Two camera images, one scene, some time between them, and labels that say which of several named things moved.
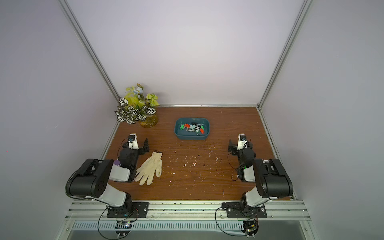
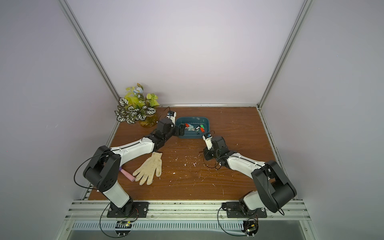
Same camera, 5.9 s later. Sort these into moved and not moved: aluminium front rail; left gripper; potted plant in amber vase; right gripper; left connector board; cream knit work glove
Moved: left gripper; right gripper
Not moved: aluminium front rail; left connector board; potted plant in amber vase; cream knit work glove
